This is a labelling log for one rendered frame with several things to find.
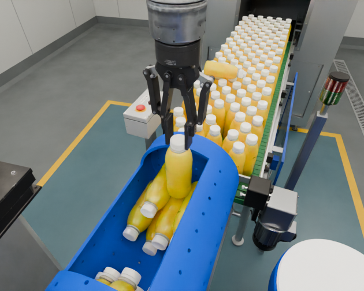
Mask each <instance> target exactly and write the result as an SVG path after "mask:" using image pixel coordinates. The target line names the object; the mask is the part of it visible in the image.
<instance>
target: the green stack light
mask: <svg viewBox="0 0 364 291"><path fill-rule="evenodd" d="M342 94H343V92H341V93H335V92H330V91H328V90H327V89H326V88H325V87H324V88H323V90H322V92H321V95H320V98H319V99H320V101H321V102H322V103H324V104H326V105H336V104H338V102H339V100H340V98H341V96H342Z"/></svg>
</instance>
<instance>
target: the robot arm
mask: <svg viewBox="0 0 364 291"><path fill-rule="evenodd" d="M207 3H208V0H146V5H147V11H148V24H149V31H150V35H151V36H152V37H153V38H154V41H155V56H156V59H157V62H156V64H155V65H152V64H149V66H147V67H146V68H145V69H144V70H143V74H144V76H145V78H146V81H147V86H148V92H149V97H150V104H151V111H152V113H153V114H155V115H156V114H158V115H159V116H160V117H161V127H162V129H164V130H165V144H166V145H169V144H170V138H171V137H172V136H173V135H174V133H173V113H171V112H170V106H171V102H172V96H173V89H174V88H177V89H179V90H180V91H181V95H182V97H183V99H184V105H185V111H186V115H187V122H186V123H185V124H184V149H185V150H188V149H189V148H190V146H191V144H192V137H194V135H195V134H196V125H197V124H198V125H202V124H203V122H204V120H205V119H206V114H207V107H208V102H209V94H210V87H211V86H212V84H213V83H214V81H215V77H214V76H209V77H208V76H207V75H205V74H203V73H202V70H201V68H200V65H199V59H200V39H201V37H202V36H203V35H204V34H205V29H206V12H207ZM158 74H159V76H160V77H161V79H162V80H163V81H164V84H163V89H162V91H163V96H162V103H161V95H160V90H159V81H158ZM197 79H198V80H199V81H200V83H199V85H200V88H201V91H200V96H199V106H198V115H197V112H196V105H195V98H194V91H193V90H194V82H196V81H197ZM169 112H170V113H169Z"/></svg>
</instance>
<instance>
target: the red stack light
mask: <svg viewBox="0 0 364 291"><path fill-rule="evenodd" d="M348 82H349V81H346V82H339V81H334V80H332V79H331V78H330V77H329V76H328V78H327V81H326V83H325V85H324V87H325V88H326V89H327V90H328V91H330V92H335V93H341V92H343V91H344V90H345V88H346V86H347V84H348Z"/></svg>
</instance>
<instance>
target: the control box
mask: <svg viewBox="0 0 364 291"><path fill-rule="evenodd" d="M160 95H161V103H162V96H163V92H161V91H160ZM149 100H150V97H149V92H148V89H146V90H145V91H144V92H143V93H142V94H141V96H140V97H139V98H138V99H137V100H136V101H135V102H134V103H133V104H132V105H131V106H130V107H129V108H128V109H127V110H126V111H125V112H124V113H123V115H124V121H125V127H126V130H127V133H128V134H130V135H135V136H139V137H142V138H145V139H149V138H150V137H151V135H152V134H153V133H154V131H155V130H156V129H157V128H158V126H159V125H160V123H161V117H160V116H159V115H158V114H156V115H155V114H153V113H152V111H151V105H150V104H148V101H149ZM137 105H145V109H144V110H142V111H140V110H137V109H136V106H137Z"/></svg>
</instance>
